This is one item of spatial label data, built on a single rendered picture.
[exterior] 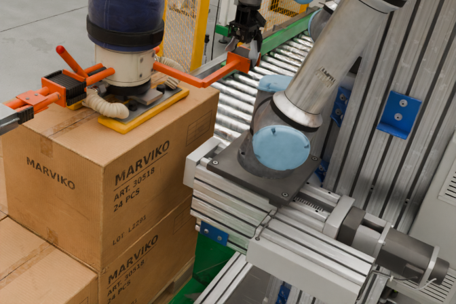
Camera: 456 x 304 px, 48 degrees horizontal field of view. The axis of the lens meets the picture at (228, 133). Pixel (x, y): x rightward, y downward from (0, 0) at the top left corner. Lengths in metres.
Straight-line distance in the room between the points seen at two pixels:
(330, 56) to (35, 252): 1.12
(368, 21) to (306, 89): 0.17
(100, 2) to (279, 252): 0.81
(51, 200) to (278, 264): 0.74
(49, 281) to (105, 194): 0.33
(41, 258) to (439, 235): 1.13
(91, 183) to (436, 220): 0.89
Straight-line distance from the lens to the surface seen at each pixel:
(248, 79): 2.85
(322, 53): 0.99
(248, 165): 1.25
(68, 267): 1.67
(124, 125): 1.51
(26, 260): 1.71
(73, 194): 1.53
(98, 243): 1.57
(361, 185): 1.39
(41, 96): 1.40
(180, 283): 2.29
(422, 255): 1.27
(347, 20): 0.97
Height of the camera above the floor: 1.77
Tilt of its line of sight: 32 degrees down
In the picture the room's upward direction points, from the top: 10 degrees clockwise
